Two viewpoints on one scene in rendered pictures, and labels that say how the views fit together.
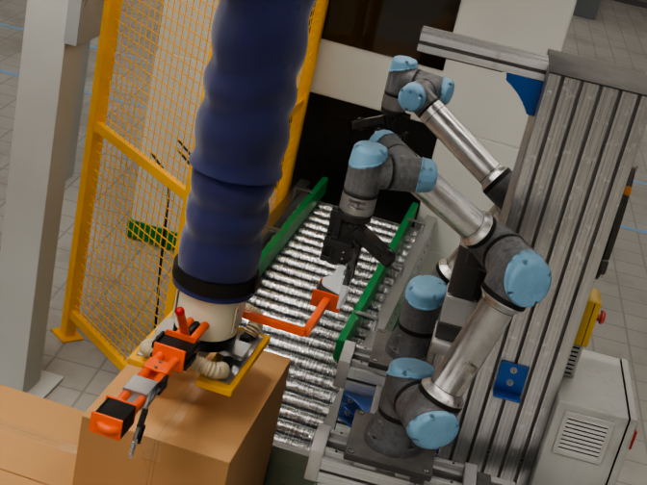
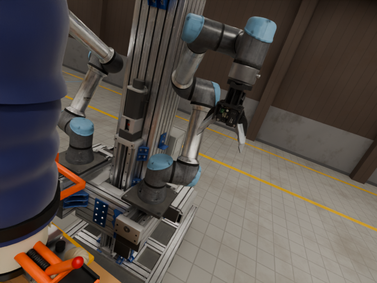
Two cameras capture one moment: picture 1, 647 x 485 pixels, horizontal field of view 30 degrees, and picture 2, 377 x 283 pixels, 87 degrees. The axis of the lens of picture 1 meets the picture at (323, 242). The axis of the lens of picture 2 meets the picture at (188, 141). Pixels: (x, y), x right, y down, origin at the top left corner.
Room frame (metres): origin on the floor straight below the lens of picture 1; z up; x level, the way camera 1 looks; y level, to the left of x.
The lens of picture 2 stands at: (2.36, 0.54, 1.75)
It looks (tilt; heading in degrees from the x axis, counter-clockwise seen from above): 23 degrees down; 280
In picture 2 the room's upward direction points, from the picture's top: 17 degrees clockwise
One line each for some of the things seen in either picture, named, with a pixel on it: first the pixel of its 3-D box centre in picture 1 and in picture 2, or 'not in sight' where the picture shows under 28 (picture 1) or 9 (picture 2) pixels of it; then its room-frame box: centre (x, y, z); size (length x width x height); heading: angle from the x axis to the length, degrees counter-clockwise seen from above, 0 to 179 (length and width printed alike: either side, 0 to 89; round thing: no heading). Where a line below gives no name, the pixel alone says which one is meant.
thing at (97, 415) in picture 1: (113, 417); not in sight; (2.22, 0.37, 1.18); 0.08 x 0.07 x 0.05; 170
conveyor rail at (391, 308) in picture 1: (381, 330); not in sight; (4.28, -0.31, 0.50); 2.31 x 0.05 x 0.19; 171
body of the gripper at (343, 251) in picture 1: (346, 236); (232, 103); (2.38, -0.05, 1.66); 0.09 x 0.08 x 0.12; 86
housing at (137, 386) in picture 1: (139, 392); not in sight; (2.35, 0.34, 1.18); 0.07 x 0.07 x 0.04; 80
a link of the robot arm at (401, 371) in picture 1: (408, 387); (160, 168); (2.60, -0.29, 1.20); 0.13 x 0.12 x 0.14; 22
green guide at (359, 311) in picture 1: (390, 271); not in sight; (4.64, -0.30, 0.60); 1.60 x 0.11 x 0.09; 171
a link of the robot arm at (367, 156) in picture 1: (367, 169); (254, 44); (2.38, -0.06, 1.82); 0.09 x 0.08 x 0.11; 112
